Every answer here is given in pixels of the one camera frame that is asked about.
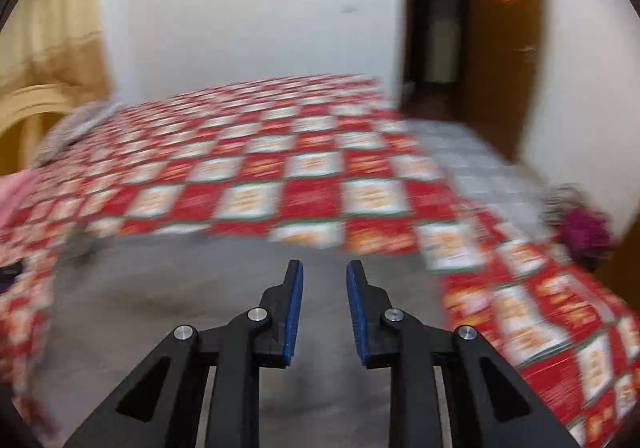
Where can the striped pillow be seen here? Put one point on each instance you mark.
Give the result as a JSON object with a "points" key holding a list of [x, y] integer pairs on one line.
{"points": [[80, 125]]}

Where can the beige patterned curtain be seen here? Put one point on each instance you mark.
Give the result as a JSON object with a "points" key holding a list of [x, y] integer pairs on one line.
{"points": [[55, 18]]}

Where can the wooden cabinet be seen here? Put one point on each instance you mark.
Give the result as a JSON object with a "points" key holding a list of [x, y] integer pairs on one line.
{"points": [[622, 278]]}

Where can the brown wooden door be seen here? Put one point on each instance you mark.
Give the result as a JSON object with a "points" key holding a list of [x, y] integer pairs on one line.
{"points": [[500, 78]]}

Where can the cream wooden headboard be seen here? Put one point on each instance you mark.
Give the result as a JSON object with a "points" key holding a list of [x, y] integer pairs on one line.
{"points": [[30, 103]]}

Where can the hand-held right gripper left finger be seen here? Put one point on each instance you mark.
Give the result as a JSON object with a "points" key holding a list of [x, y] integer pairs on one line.
{"points": [[292, 318]]}

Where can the grey puffer jacket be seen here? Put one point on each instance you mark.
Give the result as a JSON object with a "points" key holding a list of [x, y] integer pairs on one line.
{"points": [[150, 288]]}

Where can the beige patterned cloth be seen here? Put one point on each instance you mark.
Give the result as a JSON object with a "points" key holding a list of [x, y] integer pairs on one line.
{"points": [[562, 200]]}

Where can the purple cloth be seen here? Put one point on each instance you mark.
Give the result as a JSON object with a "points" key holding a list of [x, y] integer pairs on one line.
{"points": [[587, 233]]}

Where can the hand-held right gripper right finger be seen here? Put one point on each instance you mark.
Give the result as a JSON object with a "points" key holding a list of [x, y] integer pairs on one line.
{"points": [[357, 318]]}

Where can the red checkered bed sheet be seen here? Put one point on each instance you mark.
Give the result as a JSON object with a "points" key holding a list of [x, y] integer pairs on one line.
{"points": [[310, 198]]}

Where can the pink floral quilt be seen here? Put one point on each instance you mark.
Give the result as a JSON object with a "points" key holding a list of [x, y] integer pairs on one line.
{"points": [[12, 198]]}

